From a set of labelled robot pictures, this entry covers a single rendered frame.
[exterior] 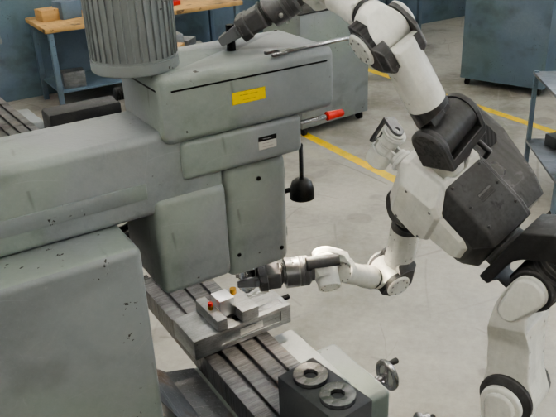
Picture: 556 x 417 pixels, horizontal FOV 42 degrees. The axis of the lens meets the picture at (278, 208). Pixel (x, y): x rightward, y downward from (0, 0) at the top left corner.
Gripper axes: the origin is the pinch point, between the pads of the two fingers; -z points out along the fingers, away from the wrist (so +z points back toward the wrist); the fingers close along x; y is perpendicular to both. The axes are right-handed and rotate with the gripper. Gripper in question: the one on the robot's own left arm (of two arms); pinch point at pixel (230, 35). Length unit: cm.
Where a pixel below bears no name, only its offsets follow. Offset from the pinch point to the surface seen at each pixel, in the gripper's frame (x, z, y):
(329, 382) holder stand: -34, -20, -79
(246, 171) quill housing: -10.1, -13.7, -28.8
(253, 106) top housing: -11.9, -2.4, -15.2
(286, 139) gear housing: -5.9, -1.5, -28.2
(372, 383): 13, -27, -121
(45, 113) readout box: 5, -54, 8
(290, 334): 24, -44, -98
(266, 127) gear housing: -8.9, -3.3, -22.0
